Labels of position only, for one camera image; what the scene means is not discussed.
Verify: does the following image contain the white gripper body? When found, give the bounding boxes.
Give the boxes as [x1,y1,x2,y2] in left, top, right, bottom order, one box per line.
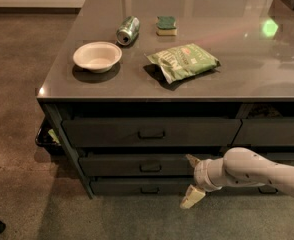
[194,159,224,192]

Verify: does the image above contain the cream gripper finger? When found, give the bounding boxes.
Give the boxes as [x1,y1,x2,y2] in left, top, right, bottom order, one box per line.
[180,185,206,209]
[186,154,201,168]

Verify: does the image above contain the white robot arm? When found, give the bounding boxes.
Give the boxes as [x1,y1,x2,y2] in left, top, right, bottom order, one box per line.
[180,147,294,209]

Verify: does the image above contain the dark grey drawer cabinet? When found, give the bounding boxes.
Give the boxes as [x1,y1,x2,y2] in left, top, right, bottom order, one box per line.
[37,0,294,196]

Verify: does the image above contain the green chip bag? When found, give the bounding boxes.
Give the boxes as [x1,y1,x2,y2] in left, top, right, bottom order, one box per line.
[147,43,220,84]

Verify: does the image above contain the green yellow sponge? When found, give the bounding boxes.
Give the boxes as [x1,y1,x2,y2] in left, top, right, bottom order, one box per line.
[156,16,177,36]

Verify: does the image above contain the white bowl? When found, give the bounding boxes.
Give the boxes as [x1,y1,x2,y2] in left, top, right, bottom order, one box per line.
[73,42,122,73]

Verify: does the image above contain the green soda can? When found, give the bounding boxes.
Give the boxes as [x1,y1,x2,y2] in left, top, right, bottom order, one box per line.
[116,16,140,46]

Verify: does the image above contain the black bin beside cabinet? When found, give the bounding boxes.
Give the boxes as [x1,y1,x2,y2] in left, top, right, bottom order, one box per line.
[35,119,64,156]

